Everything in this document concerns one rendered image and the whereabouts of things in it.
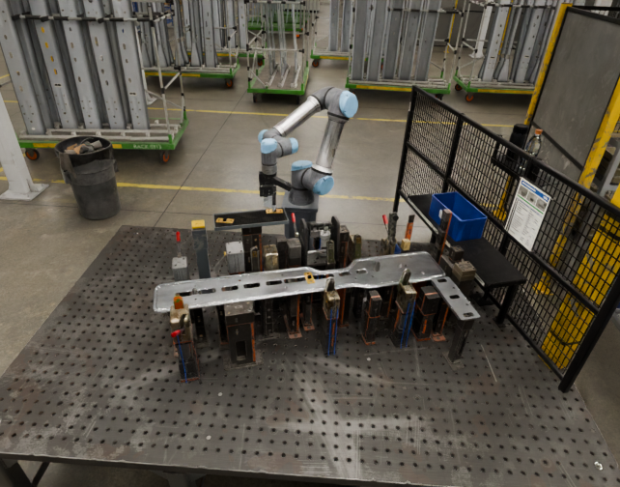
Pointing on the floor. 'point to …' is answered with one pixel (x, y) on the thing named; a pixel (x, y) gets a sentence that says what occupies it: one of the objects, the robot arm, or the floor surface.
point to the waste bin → (90, 174)
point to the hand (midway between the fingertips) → (274, 208)
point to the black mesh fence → (538, 241)
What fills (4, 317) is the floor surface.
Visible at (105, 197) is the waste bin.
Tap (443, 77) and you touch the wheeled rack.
